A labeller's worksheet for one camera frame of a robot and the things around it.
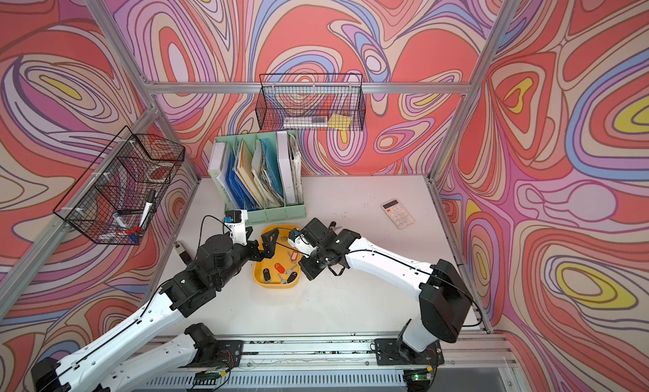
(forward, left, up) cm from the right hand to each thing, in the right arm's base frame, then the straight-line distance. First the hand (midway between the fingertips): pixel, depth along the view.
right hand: (309, 273), depth 79 cm
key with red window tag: (+11, +7, -10) cm, 16 cm away
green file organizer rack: (+34, +17, +12) cm, 40 cm away
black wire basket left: (+16, +57, +20) cm, 62 cm away
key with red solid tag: (+7, +12, -10) cm, 17 cm away
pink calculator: (+29, -37, -9) cm, 48 cm away
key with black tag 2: (+3, +7, -10) cm, 13 cm away
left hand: (+7, +11, +15) cm, 20 cm away
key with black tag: (+4, +16, -10) cm, 19 cm away
